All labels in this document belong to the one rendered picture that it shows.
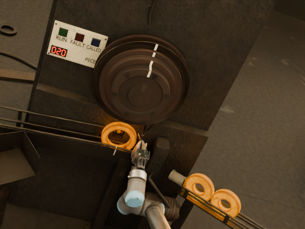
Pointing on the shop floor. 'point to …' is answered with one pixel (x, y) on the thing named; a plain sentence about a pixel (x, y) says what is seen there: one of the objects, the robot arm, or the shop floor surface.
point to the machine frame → (42, 120)
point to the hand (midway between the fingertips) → (141, 142)
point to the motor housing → (142, 221)
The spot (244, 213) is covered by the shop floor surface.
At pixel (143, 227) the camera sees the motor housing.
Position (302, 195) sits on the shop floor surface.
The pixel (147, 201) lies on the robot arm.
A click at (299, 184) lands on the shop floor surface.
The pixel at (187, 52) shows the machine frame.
